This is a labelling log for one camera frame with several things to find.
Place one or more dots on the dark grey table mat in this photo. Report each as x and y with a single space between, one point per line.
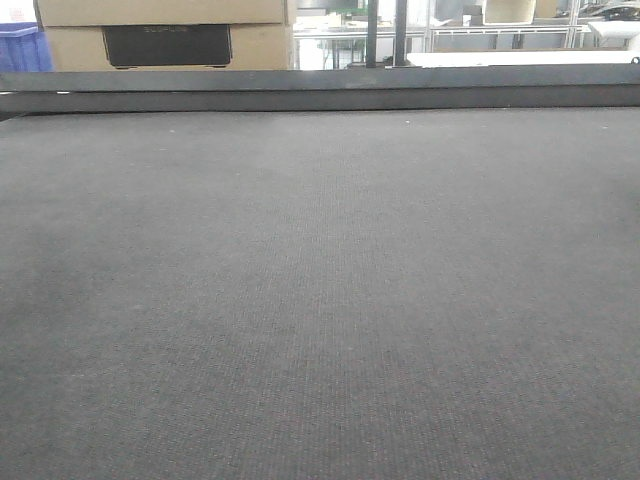
397 295

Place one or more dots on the lower cardboard box black print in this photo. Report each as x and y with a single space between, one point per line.
171 47

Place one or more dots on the white metal background rack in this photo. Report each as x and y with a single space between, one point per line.
334 37

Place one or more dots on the white background table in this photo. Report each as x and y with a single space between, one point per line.
522 57

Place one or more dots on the right black vertical pole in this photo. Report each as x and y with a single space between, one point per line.
400 33

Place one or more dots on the black vertical pole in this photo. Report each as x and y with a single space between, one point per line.
372 29
400 33

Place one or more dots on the left black vertical pole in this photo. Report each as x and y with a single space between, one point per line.
372 29

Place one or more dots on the upper cardboard box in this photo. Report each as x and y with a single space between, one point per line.
59 13

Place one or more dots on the blue crate in background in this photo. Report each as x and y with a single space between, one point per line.
24 48

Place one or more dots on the dark metal table rail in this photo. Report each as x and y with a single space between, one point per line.
406 88

